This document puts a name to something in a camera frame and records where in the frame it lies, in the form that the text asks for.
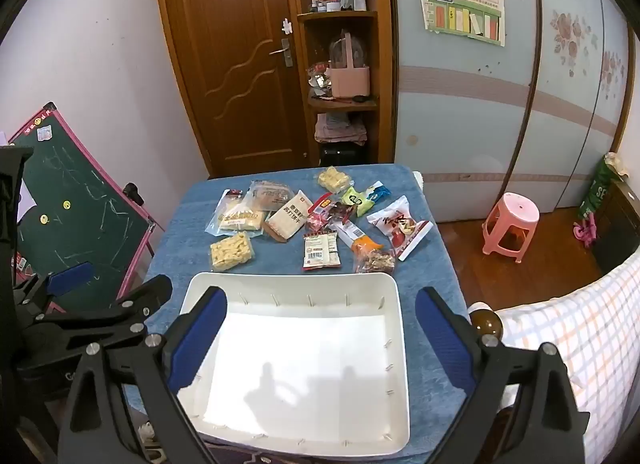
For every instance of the blue and white snack packet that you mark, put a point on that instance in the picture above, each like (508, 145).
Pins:
(378, 192)

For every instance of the clear pack of nuts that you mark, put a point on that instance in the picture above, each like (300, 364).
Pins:
(375, 262)

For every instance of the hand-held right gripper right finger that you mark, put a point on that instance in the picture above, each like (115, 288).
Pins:
(445, 339)

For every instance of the wall poster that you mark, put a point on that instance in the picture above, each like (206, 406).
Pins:
(460, 6)

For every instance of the orange and white snack packet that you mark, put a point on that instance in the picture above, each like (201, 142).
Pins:
(359, 240)

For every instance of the folded pink cloths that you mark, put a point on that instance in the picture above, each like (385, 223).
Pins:
(340, 127)

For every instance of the pink basket bag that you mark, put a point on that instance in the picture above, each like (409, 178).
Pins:
(350, 81)

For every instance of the brown round knob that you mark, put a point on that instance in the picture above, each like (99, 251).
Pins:
(486, 323)

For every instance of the wooden door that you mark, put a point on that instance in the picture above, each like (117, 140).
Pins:
(225, 43)

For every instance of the shiny foil wrappers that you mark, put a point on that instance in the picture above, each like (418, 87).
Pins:
(317, 77)

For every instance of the dark red snack packet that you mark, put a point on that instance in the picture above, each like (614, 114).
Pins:
(342, 212)

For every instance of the black suitcase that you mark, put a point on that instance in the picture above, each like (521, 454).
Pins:
(342, 153)

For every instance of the clear sandwich bread pack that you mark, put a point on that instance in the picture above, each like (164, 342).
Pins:
(239, 219)

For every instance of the white plastic tray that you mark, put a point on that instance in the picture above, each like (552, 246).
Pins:
(300, 359)

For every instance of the floral sliding wardrobe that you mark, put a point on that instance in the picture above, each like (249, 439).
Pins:
(475, 108)

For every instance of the checkered blanket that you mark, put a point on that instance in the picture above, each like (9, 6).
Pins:
(590, 324)

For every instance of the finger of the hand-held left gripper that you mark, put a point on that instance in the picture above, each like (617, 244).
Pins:
(70, 276)
(150, 294)

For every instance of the pink toy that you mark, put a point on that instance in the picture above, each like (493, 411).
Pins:
(585, 233)

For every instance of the green bag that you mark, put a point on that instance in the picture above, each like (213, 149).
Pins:
(597, 189)

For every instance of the large red and white packet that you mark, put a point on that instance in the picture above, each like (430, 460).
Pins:
(400, 229)

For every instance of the dark wooden cabinet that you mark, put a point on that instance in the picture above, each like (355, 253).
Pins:
(620, 231)

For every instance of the clear pack of pale crackers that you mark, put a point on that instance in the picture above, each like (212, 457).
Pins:
(231, 251)

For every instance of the beige cracker packet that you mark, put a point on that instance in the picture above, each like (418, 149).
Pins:
(290, 216)

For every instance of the clear pack of yellow puffs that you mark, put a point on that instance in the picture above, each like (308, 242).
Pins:
(334, 178)

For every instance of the white packet with brown label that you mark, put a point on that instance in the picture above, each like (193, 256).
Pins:
(320, 251)

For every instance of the white flower hook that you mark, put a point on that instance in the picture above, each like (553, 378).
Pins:
(286, 26)

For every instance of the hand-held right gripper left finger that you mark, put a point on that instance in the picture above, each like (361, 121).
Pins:
(200, 334)

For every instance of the clear bread bag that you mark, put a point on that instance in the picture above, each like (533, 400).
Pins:
(270, 196)

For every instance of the pink plastic stool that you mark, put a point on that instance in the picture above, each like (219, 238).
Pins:
(515, 214)

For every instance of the wooden corner shelf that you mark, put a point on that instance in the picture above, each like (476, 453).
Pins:
(382, 68)

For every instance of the pink framed chalkboard easel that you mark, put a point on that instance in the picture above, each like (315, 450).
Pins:
(75, 204)

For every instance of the green snack packet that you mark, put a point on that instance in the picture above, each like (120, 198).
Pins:
(356, 200)

